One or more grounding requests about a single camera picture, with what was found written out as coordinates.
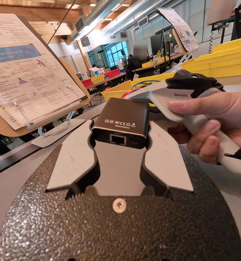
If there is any yellow plastic bin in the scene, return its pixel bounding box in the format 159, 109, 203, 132
101, 79, 161, 102

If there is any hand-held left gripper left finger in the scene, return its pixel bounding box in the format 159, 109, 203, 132
46, 120, 101, 194

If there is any blue ethernet cable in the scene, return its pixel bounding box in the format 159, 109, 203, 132
131, 80, 162, 90

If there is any long background table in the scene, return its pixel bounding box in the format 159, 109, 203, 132
85, 72, 126, 97

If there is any distant document stand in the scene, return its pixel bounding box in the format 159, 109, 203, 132
156, 7, 199, 66

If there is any black network adapter box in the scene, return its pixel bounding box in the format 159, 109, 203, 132
91, 97, 150, 149

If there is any yellow storage bin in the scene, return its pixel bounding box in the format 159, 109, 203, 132
181, 44, 241, 79
212, 36, 241, 54

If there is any instruction sheet on stand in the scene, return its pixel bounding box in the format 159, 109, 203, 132
0, 12, 91, 147

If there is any black monitor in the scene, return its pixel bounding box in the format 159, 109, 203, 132
150, 34, 164, 56

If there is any silver ventilation duct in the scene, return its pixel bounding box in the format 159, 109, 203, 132
70, 0, 196, 40

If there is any dark desk edge rail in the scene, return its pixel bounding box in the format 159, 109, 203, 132
0, 141, 41, 178

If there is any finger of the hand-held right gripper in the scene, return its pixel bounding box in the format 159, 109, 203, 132
123, 83, 169, 101
149, 89, 195, 123

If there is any person's right hand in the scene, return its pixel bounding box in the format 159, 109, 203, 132
167, 92, 241, 164

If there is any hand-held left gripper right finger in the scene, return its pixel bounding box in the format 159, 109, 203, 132
140, 121, 195, 197

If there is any yellow storage crate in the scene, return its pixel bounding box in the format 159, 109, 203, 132
91, 74, 105, 84

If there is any printed instruction sheet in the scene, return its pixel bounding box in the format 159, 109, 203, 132
0, 13, 88, 131

